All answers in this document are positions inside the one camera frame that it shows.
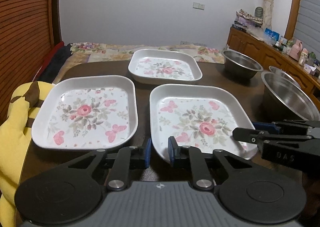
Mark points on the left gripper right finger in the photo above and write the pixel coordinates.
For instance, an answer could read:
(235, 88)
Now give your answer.
(245, 190)

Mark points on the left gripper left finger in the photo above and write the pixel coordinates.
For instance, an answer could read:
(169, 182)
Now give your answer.
(72, 191)

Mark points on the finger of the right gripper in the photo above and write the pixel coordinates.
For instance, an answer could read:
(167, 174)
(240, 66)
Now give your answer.
(286, 125)
(253, 136)

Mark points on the large steel bowl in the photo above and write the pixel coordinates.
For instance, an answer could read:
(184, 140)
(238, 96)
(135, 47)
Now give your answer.
(284, 100)

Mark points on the floral tray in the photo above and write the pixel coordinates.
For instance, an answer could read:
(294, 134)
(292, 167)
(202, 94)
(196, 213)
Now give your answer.
(156, 67)
(87, 113)
(199, 116)

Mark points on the small steel bowl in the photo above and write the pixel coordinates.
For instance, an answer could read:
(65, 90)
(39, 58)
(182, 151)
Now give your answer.
(241, 65)

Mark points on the medium steel bowl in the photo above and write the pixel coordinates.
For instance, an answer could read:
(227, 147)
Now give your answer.
(284, 75)

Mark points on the wooden sideboard cabinet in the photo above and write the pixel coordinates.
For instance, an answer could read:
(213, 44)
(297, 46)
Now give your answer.
(268, 56)

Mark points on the yellow plush toy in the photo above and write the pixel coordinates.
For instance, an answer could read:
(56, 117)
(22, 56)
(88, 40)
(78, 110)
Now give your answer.
(15, 140)

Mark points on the pile of folded fabric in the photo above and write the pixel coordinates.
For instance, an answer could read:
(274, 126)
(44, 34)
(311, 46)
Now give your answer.
(245, 19)

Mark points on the floral tray back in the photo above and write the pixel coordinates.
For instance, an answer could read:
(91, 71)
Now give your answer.
(156, 67)

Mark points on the floral bed blanket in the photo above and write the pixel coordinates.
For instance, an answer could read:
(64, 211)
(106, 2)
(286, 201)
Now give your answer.
(87, 52)

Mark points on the wooden louvered wardrobe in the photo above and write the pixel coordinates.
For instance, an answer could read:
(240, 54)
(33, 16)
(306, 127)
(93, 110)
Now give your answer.
(30, 29)

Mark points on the wall power strip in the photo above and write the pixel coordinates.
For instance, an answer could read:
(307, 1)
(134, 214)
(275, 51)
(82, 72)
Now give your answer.
(192, 43)

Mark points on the white wall switch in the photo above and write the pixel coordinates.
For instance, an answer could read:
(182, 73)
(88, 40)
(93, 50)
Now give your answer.
(199, 6)

